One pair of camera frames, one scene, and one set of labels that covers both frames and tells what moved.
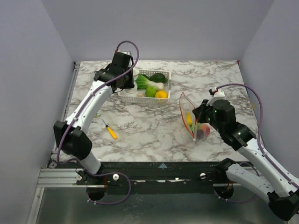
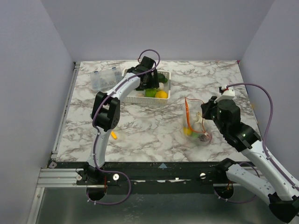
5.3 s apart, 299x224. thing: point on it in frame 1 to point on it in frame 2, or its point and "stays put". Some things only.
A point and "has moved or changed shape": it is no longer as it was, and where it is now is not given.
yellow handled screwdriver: [111, 131] stays put
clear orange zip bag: [198, 131] has moved or changed shape
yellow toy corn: [188, 118] to [187, 131]
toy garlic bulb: [140, 94] stays put
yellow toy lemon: [161, 94] stays put
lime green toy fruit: [150, 92] stays put
